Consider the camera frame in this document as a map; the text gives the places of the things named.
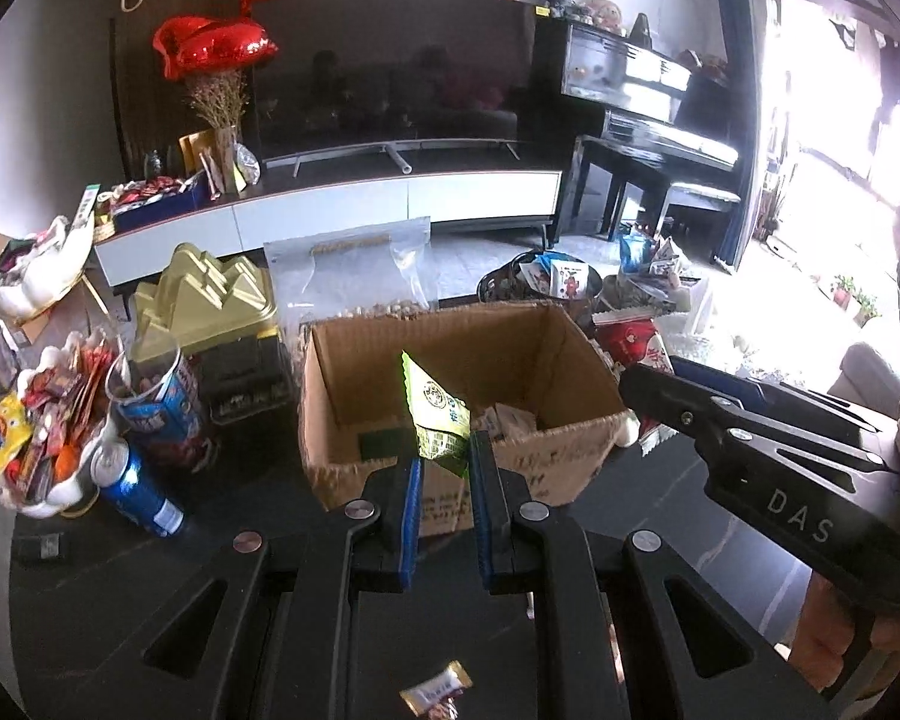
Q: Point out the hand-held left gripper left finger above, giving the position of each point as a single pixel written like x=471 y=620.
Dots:
x=412 y=525

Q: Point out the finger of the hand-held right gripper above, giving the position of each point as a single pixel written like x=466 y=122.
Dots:
x=727 y=379
x=682 y=409

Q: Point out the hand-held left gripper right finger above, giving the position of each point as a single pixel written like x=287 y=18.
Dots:
x=484 y=514

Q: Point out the dark green snack packet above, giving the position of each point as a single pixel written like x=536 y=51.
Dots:
x=379 y=442

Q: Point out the beige snack packet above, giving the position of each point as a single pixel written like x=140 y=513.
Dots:
x=511 y=420

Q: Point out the light green snack packet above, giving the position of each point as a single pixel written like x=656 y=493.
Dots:
x=435 y=412

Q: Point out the brown cardboard box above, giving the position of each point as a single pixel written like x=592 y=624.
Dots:
x=345 y=360

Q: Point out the white bowl of snacks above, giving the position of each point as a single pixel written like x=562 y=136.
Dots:
x=60 y=412

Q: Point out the blue tray of snacks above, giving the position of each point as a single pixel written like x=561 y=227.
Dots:
x=154 y=199

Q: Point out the person's right hand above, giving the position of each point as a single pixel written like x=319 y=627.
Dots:
x=844 y=637

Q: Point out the red and white bag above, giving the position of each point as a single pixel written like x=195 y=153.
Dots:
x=626 y=331

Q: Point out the grey sofa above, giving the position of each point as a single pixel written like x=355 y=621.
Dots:
x=866 y=379

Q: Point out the small potted plant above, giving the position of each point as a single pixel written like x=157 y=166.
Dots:
x=866 y=309
x=842 y=291

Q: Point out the blue snack bag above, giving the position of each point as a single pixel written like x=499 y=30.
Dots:
x=634 y=249

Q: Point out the brown and white snack packet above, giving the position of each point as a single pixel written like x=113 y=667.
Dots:
x=435 y=690

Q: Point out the piano bench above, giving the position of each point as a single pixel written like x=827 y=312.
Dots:
x=645 y=184

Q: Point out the black box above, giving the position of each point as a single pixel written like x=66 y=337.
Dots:
x=244 y=382

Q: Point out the clear zip bag of nuts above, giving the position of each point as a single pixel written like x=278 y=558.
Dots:
x=345 y=270

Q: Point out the blue soda can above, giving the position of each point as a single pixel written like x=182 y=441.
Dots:
x=136 y=491

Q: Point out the blue label snack canister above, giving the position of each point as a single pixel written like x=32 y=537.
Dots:
x=157 y=401

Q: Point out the dark blue curtain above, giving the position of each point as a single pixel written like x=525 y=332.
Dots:
x=739 y=90

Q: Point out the black upright piano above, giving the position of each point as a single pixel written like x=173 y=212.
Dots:
x=637 y=90

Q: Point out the gold mountain-shaped tray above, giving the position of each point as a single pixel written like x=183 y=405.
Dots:
x=202 y=300

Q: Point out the white tv console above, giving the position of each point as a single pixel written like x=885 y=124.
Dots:
x=330 y=206

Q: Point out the black metronome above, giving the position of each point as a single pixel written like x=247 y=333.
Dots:
x=640 y=26

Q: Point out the black remote control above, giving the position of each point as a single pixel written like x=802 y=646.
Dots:
x=41 y=546

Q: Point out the brown plush teddy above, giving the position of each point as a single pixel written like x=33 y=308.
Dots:
x=604 y=13

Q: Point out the yellow snack packet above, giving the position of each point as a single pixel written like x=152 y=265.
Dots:
x=0 y=436

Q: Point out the yellow paper bag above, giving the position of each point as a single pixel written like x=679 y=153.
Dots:
x=195 y=154

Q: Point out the white two-tier shell bowl stand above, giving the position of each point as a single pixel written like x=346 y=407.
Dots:
x=37 y=281

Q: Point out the large black television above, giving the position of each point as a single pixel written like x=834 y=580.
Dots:
x=390 y=67

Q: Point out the dried flower bouquet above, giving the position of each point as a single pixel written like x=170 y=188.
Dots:
x=217 y=101

